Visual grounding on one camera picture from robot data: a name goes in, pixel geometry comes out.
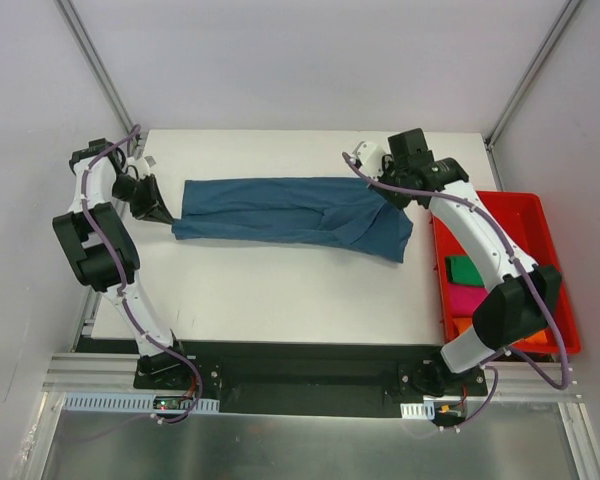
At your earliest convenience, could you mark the blue t shirt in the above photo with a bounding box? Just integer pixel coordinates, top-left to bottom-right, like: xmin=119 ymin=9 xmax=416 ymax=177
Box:
xmin=172 ymin=177 xmax=413 ymax=263

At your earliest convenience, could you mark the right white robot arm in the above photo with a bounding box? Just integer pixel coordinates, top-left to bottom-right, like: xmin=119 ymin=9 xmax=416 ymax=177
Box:
xmin=380 ymin=129 xmax=562 ymax=395

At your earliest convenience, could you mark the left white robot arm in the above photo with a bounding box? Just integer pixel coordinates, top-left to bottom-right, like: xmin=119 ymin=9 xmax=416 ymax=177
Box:
xmin=52 ymin=139 xmax=199 ymax=391

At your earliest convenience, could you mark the green rolled t shirt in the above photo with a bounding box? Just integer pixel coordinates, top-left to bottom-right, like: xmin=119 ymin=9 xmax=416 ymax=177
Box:
xmin=445 ymin=255 xmax=484 ymax=288

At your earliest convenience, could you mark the pink rolled t shirt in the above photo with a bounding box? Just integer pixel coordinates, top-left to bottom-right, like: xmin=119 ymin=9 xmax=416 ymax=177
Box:
xmin=448 ymin=284 xmax=488 ymax=317

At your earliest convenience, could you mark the red plastic bin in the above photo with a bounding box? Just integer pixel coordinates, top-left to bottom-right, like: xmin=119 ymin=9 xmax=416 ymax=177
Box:
xmin=430 ymin=191 xmax=581 ymax=355

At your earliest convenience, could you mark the orange rolled t shirt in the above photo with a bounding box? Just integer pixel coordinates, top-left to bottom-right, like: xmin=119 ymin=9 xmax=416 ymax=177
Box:
xmin=452 ymin=317 xmax=473 ymax=335

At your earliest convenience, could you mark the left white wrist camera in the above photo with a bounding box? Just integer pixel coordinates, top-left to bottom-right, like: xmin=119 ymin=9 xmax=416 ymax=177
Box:
xmin=127 ymin=156 xmax=156 ymax=179

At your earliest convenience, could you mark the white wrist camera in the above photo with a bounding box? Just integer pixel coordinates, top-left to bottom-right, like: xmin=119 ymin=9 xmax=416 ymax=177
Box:
xmin=353 ymin=141 xmax=387 ymax=181
xmin=127 ymin=156 xmax=156 ymax=179

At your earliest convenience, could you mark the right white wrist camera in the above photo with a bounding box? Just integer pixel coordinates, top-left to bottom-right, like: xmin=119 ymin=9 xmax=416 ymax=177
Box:
xmin=353 ymin=141 xmax=387 ymax=181

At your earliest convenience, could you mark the left aluminium frame post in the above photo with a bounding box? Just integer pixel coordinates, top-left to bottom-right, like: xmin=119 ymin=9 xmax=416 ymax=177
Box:
xmin=54 ymin=0 xmax=135 ymax=133

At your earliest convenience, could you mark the aluminium frame post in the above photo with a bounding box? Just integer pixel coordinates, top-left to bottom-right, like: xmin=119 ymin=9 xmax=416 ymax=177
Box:
xmin=54 ymin=0 xmax=135 ymax=133
xmin=484 ymin=0 xmax=586 ymax=152

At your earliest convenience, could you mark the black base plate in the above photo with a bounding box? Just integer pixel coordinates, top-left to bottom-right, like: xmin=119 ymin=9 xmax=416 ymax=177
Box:
xmin=129 ymin=339 xmax=489 ymax=417

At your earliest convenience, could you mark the aluminium front rail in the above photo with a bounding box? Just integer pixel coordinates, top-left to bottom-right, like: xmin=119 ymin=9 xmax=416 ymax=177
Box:
xmin=43 ymin=353 xmax=585 ymax=403

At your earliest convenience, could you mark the left slotted cable duct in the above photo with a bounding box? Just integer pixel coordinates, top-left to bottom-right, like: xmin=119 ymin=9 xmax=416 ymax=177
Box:
xmin=64 ymin=392 xmax=220 ymax=415

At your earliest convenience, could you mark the slotted cable duct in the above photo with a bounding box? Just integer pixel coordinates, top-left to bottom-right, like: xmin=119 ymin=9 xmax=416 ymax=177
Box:
xmin=64 ymin=392 xmax=220 ymax=415
xmin=400 ymin=401 xmax=435 ymax=421

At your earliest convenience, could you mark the right slotted cable duct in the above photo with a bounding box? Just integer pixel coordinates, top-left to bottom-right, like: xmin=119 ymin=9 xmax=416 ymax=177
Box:
xmin=400 ymin=401 xmax=435 ymax=421

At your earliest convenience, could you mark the right aluminium frame post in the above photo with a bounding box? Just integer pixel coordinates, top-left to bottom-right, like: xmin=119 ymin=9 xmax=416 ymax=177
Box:
xmin=484 ymin=0 xmax=586 ymax=152

